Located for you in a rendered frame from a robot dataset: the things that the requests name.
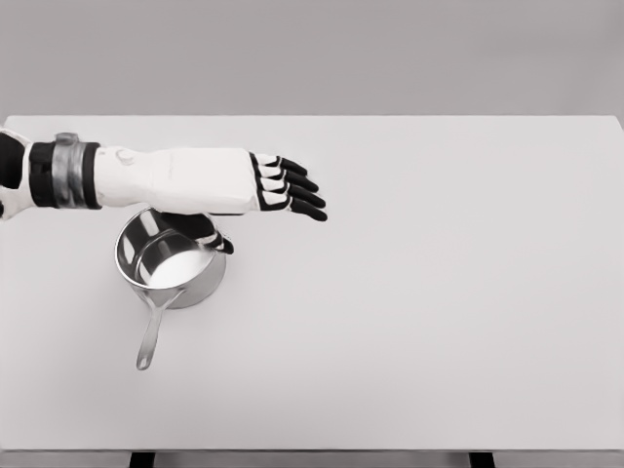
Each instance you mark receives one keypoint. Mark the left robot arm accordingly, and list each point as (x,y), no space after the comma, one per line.
(73,170)

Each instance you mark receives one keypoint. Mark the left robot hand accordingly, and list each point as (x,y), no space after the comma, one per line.
(209,180)

